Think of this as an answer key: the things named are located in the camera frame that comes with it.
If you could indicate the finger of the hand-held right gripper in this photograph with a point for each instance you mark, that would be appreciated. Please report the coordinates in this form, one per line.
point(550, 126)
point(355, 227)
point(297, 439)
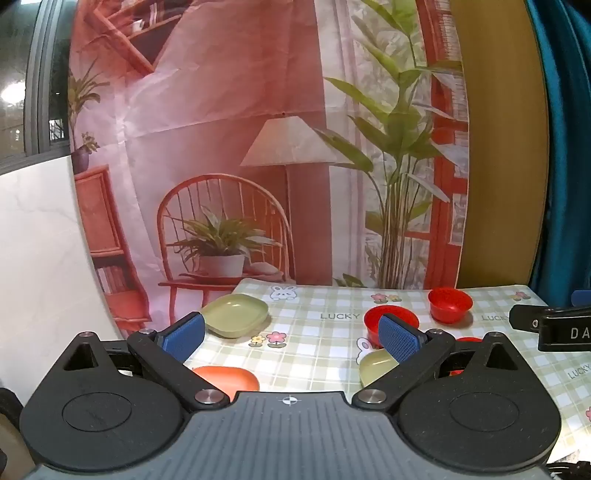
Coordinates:
point(528, 318)

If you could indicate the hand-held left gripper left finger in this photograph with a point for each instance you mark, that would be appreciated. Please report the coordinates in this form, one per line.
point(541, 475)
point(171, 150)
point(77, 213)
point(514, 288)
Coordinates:
point(185, 334)

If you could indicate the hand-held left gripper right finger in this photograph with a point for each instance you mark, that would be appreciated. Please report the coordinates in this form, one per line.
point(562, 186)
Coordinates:
point(398, 340)

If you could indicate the red bowl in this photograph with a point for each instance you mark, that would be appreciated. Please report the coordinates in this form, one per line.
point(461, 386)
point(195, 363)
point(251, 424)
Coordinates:
point(371, 323)
point(450, 304)

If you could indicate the yellow-green bowl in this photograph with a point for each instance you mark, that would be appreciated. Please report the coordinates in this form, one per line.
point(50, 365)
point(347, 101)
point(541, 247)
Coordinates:
point(374, 369)

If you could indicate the green square plate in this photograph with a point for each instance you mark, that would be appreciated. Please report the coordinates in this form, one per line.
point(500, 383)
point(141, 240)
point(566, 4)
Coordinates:
point(235, 314)

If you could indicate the orange square plate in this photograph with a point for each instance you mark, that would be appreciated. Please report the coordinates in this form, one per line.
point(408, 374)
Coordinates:
point(231, 379)

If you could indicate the red plate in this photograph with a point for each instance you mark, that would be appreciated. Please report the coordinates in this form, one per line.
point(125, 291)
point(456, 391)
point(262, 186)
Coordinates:
point(468, 340)

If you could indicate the green checked tablecloth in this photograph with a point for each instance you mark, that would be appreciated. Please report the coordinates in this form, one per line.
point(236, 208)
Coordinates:
point(323, 341)

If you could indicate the wooden board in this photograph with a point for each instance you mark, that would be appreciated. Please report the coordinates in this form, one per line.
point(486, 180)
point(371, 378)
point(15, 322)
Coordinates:
point(503, 161)

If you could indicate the teal curtain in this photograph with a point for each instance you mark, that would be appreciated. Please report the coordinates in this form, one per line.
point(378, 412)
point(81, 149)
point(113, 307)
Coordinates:
point(568, 138)

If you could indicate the printed room backdrop cloth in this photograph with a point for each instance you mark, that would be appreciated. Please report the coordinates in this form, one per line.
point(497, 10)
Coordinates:
point(231, 138)

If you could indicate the dark window frame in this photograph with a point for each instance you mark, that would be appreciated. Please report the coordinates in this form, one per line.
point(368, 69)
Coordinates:
point(41, 69)

